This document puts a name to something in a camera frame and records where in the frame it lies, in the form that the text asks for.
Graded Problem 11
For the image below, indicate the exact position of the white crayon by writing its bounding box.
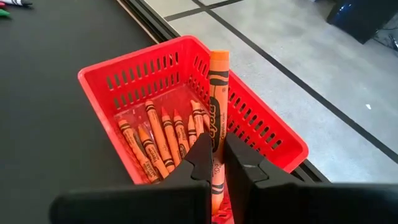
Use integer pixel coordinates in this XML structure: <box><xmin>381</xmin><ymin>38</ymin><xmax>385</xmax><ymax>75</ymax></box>
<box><xmin>0</xmin><ymin>0</ymin><xmax>34</xmax><ymax>7</ymax></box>

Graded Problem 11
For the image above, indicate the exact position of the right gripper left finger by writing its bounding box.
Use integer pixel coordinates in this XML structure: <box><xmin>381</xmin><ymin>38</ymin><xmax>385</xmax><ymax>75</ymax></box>
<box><xmin>49</xmin><ymin>133</ymin><xmax>214</xmax><ymax>224</ymax></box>

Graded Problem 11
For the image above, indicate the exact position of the black table mat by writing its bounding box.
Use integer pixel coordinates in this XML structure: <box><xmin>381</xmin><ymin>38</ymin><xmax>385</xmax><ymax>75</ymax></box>
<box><xmin>0</xmin><ymin>0</ymin><xmax>158</xmax><ymax>224</ymax></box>

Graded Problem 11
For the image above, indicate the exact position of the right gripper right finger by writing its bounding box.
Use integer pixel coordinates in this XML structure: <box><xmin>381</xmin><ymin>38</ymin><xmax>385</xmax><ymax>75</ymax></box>
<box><xmin>223</xmin><ymin>133</ymin><xmax>398</xmax><ymax>224</ymax></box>

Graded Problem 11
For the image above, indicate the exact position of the red plastic basket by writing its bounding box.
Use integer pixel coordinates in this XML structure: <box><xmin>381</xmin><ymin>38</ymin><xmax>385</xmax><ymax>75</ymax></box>
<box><xmin>77</xmin><ymin>35</ymin><xmax>310</xmax><ymax>224</ymax></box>

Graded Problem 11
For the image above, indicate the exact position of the dark floor bin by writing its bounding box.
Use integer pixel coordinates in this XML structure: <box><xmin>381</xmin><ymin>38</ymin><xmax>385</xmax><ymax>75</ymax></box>
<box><xmin>326</xmin><ymin>0</ymin><xmax>398</xmax><ymax>44</ymax></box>

